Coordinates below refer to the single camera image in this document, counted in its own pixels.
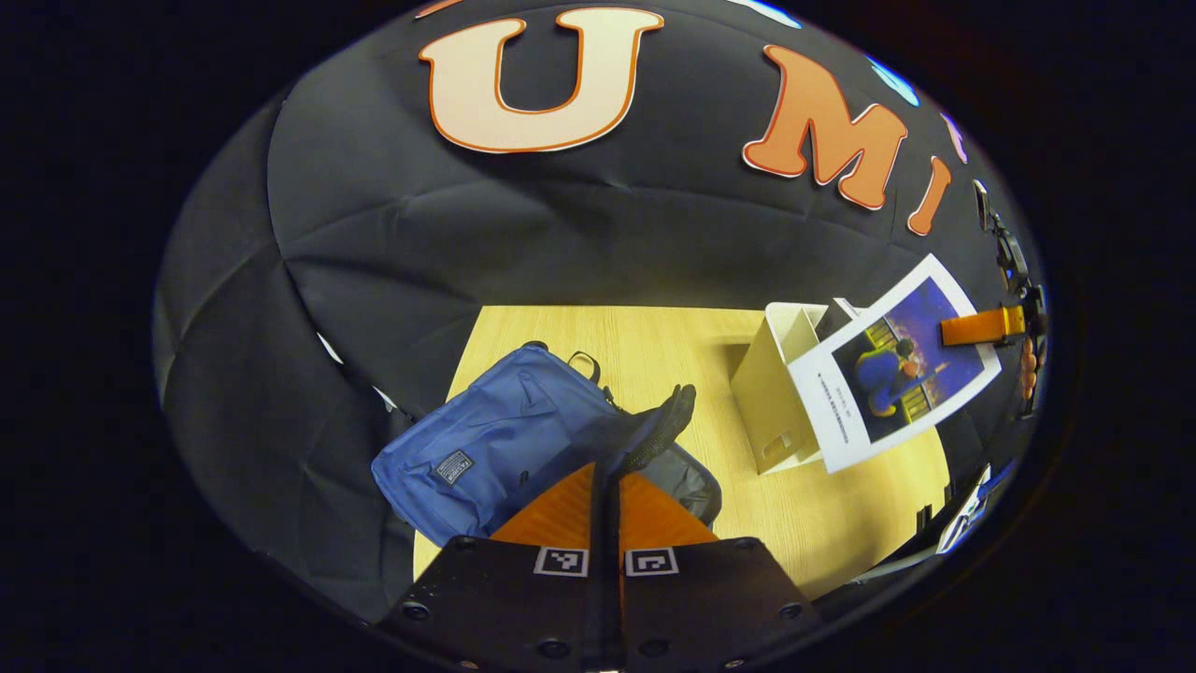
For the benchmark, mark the white bookshelf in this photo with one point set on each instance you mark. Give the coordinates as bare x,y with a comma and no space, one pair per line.
761,393

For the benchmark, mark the blue schoolbag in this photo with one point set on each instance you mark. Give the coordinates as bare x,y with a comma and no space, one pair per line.
505,430

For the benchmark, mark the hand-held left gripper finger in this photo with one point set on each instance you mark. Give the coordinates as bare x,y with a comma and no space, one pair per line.
615,579
599,579

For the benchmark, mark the white cover book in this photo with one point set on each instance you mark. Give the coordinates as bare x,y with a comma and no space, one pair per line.
827,402

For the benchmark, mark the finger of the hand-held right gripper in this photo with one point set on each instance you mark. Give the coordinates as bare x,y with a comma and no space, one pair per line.
976,327

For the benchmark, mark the white blue object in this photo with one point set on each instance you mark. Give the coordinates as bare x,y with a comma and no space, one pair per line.
962,519

